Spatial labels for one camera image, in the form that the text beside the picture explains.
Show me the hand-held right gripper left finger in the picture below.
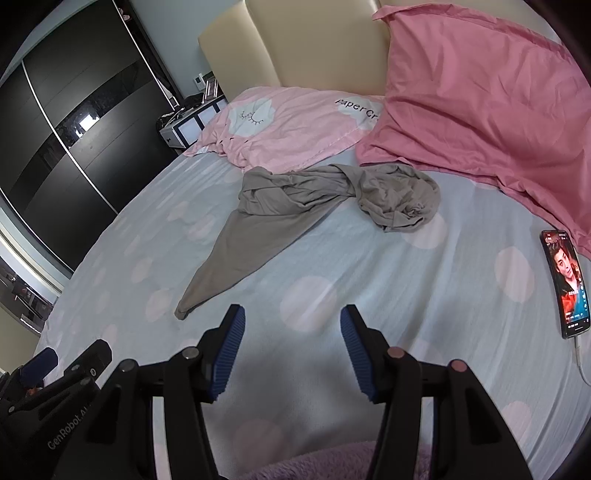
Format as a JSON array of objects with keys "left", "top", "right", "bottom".
[{"left": 46, "top": 304, "right": 246, "bottom": 480}]

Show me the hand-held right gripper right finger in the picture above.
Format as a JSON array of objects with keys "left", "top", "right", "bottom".
[{"left": 340, "top": 304, "right": 536, "bottom": 480}]

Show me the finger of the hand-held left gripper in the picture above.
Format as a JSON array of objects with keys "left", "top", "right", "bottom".
[
  {"left": 0, "top": 348, "right": 59, "bottom": 394},
  {"left": 64, "top": 339, "right": 113, "bottom": 394}
]

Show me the taupe long-sleeve shirt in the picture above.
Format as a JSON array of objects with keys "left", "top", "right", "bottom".
[{"left": 174, "top": 162, "right": 441, "bottom": 321}]

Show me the pale blue dotted bed sheet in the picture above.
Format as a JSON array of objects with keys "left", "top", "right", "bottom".
[{"left": 39, "top": 152, "right": 591, "bottom": 480}]

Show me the smartphone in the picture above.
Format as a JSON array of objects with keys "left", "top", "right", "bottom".
[{"left": 540, "top": 229, "right": 591, "bottom": 340}]

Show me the white nightstand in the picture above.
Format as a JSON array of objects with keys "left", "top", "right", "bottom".
[{"left": 159, "top": 99, "right": 228, "bottom": 151}]

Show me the light pink printed pillow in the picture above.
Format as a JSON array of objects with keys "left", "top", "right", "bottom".
[{"left": 182, "top": 85, "right": 386, "bottom": 172}]

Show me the black sliding-door wardrobe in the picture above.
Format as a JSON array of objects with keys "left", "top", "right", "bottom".
[{"left": 0, "top": 0, "right": 185, "bottom": 273}]

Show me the dark pink pillow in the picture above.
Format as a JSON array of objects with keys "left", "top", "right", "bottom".
[{"left": 355, "top": 4, "right": 591, "bottom": 259}]

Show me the beige padded headboard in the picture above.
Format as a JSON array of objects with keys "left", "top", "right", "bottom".
[{"left": 198, "top": 0, "right": 561, "bottom": 100}]

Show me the white charging cable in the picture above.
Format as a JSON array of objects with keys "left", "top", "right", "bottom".
[{"left": 571, "top": 337, "right": 591, "bottom": 384}]

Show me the dark cords bundle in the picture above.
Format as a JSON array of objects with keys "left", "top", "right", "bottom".
[{"left": 178, "top": 92, "right": 206, "bottom": 114}]

